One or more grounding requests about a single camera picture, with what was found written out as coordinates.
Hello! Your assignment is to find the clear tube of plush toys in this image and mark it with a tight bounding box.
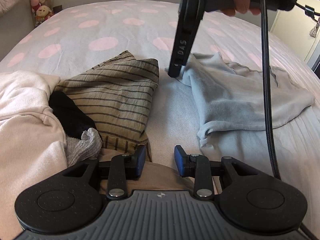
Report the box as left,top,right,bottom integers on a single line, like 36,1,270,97
30,0,54,28

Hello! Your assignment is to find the black garment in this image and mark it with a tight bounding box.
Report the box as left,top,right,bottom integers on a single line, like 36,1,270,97
49,91,97,139

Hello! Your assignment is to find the dark wall socket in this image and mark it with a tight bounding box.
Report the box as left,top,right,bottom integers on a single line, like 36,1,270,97
53,5,63,14

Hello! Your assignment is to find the pink polka dot bedsheet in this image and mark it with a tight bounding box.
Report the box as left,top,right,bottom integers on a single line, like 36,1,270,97
1,1,319,236

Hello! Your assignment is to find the brown striped garment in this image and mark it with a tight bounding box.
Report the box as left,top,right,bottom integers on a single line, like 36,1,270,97
55,51,159,161

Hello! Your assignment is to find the grey knit sock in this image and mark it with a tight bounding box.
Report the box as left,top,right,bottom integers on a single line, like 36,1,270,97
65,128,103,167

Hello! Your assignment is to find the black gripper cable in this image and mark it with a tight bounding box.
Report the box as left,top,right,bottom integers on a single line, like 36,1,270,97
258,0,320,240

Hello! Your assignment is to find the white cabinet door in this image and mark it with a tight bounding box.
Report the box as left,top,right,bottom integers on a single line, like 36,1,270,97
271,6,319,70

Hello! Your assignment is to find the tan brown garment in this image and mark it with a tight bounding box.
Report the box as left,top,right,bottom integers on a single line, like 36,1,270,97
98,147,223,196

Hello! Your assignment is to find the cream white sweater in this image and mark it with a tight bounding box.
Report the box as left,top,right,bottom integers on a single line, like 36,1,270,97
1,70,67,239

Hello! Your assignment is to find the light blue-grey long-sleeve shirt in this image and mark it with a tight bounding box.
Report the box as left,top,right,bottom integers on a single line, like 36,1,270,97
147,51,316,156

